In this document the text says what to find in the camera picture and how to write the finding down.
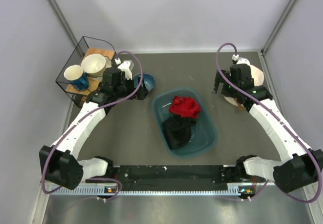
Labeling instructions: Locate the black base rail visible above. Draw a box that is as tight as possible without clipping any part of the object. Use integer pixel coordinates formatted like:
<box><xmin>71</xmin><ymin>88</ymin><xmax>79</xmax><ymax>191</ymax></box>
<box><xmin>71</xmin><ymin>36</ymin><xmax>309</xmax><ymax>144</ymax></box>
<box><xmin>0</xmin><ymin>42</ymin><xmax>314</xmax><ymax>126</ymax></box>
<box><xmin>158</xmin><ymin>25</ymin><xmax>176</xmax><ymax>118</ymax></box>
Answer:
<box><xmin>85</xmin><ymin>165</ymin><xmax>265</xmax><ymax>191</ymax></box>

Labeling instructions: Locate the cream cylindrical laundry bag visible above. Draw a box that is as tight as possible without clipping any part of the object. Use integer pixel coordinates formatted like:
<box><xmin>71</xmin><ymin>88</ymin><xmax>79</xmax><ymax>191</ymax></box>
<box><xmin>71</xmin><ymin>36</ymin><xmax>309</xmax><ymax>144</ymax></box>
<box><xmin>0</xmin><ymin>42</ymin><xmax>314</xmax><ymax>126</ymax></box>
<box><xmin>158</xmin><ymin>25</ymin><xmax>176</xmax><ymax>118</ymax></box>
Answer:
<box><xmin>224</xmin><ymin>58</ymin><xmax>264</xmax><ymax>111</ymax></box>

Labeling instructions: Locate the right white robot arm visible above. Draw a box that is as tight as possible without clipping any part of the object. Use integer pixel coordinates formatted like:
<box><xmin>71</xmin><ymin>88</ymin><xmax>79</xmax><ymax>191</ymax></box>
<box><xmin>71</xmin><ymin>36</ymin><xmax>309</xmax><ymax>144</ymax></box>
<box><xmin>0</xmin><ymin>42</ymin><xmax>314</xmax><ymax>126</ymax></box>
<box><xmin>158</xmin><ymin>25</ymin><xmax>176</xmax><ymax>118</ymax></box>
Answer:
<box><xmin>213</xmin><ymin>64</ymin><xmax>322</xmax><ymax>193</ymax></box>

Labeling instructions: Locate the purple cable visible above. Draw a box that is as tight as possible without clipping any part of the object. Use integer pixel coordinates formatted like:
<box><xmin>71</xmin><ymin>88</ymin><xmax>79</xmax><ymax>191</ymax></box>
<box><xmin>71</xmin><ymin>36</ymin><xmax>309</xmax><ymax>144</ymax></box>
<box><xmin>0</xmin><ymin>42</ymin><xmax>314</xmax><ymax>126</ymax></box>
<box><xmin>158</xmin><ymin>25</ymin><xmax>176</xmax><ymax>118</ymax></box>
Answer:
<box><xmin>216</xmin><ymin>42</ymin><xmax>320</xmax><ymax>204</ymax></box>
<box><xmin>41</xmin><ymin>50</ymin><xmax>144</xmax><ymax>201</ymax></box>

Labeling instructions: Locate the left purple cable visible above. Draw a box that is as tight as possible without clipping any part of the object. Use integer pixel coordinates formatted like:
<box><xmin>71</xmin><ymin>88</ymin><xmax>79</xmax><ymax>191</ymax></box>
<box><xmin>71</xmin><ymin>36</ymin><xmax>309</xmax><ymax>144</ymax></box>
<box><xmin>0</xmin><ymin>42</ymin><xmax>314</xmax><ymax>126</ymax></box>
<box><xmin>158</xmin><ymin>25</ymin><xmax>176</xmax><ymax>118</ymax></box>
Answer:
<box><xmin>41</xmin><ymin>50</ymin><xmax>144</xmax><ymax>201</ymax></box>

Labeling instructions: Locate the teal plastic basin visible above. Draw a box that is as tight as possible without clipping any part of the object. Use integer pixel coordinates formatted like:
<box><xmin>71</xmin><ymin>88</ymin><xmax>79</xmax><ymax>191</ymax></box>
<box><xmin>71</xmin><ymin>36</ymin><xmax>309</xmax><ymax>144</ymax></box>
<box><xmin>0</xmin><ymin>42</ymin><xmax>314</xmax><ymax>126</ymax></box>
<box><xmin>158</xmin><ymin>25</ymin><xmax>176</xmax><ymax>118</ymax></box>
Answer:
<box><xmin>152</xmin><ymin>87</ymin><xmax>218</xmax><ymax>157</ymax></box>

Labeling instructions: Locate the red garment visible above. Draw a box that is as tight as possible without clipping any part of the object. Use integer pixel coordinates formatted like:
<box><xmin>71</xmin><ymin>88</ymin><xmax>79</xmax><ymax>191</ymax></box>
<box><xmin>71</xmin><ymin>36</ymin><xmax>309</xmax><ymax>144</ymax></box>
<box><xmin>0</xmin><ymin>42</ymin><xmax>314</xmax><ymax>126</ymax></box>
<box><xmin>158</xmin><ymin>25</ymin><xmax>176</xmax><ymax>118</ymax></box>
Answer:
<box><xmin>169</xmin><ymin>96</ymin><xmax>200</xmax><ymax>119</ymax></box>

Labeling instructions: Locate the black wire rack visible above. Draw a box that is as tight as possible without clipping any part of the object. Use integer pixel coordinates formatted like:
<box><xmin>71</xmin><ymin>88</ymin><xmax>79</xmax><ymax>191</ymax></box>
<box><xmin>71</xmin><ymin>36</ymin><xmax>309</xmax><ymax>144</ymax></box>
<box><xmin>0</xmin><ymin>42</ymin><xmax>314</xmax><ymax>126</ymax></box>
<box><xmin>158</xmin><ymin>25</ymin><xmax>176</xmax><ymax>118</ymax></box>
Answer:
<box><xmin>56</xmin><ymin>36</ymin><xmax>116</xmax><ymax>107</ymax></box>

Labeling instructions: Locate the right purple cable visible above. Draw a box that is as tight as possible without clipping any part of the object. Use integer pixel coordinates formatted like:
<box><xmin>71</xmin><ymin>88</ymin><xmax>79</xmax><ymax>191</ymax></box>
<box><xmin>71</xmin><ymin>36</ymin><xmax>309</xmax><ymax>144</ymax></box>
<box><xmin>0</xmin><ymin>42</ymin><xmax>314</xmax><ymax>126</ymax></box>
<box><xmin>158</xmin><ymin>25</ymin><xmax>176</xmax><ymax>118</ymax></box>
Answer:
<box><xmin>216</xmin><ymin>42</ymin><xmax>320</xmax><ymax>204</ymax></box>

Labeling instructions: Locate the grey cable duct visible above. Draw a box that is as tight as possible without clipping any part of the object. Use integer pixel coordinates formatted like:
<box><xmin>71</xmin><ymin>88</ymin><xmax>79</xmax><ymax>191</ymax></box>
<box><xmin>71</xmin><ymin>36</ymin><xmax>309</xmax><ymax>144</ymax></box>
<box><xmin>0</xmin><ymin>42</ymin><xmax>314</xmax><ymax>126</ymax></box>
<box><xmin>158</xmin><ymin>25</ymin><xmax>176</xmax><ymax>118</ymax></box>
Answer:
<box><xmin>53</xmin><ymin>184</ymin><xmax>255</xmax><ymax>197</ymax></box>

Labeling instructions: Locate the blue mug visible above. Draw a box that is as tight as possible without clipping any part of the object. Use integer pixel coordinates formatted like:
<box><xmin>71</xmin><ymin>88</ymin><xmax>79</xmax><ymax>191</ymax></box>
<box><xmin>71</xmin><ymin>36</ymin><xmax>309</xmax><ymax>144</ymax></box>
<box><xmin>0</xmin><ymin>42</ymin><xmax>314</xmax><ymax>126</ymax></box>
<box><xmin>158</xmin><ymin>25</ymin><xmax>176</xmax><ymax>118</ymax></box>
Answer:
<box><xmin>64</xmin><ymin>65</ymin><xmax>89</xmax><ymax>91</ymax></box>

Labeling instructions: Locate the black garment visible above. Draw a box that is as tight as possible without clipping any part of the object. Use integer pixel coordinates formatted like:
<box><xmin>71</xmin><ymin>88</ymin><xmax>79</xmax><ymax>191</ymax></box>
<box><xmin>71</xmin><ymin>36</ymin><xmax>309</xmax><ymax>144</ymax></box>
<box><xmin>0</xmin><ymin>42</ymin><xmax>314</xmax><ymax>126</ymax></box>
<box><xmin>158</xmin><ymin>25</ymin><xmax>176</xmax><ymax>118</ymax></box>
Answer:
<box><xmin>162</xmin><ymin>115</ymin><xmax>196</xmax><ymax>150</ymax></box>

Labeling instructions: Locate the cream ceramic bowl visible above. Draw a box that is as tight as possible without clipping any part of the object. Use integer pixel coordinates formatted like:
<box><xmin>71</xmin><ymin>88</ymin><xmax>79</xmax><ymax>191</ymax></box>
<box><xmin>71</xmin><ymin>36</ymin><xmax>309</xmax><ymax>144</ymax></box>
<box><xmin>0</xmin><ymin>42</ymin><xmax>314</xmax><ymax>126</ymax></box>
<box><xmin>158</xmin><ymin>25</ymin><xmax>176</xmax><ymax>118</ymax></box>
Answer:
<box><xmin>81</xmin><ymin>53</ymin><xmax>106</xmax><ymax>78</ymax></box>

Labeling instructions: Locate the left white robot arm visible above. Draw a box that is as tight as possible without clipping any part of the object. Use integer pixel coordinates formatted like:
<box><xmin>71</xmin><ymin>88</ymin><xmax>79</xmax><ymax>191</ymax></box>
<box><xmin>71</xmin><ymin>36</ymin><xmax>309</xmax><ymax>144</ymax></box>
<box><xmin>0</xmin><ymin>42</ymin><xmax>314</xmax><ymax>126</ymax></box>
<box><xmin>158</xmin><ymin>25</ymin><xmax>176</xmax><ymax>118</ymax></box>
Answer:
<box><xmin>39</xmin><ymin>68</ymin><xmax>148</xmax><ymax>190</ymax></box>

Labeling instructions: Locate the blue bowl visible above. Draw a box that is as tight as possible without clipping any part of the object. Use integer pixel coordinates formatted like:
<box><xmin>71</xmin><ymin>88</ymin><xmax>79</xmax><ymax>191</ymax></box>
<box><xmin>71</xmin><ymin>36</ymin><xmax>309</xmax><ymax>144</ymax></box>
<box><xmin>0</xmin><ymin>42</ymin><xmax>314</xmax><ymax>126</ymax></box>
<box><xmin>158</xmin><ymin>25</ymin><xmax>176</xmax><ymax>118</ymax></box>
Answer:
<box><xmin>133</xmin><ymin>73</ymin><xmax>155</xmax><ymax>92</ymax></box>

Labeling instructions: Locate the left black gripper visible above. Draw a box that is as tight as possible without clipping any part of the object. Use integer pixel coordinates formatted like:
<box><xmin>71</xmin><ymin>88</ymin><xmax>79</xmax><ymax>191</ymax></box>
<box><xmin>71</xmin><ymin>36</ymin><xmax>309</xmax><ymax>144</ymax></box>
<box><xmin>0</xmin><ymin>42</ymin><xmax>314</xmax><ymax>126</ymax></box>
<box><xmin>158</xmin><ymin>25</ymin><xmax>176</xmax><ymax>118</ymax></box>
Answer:
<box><xmin>114</xmin><ymin>75</ymin><xmax>149</xmax><ymax>100</ymax></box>

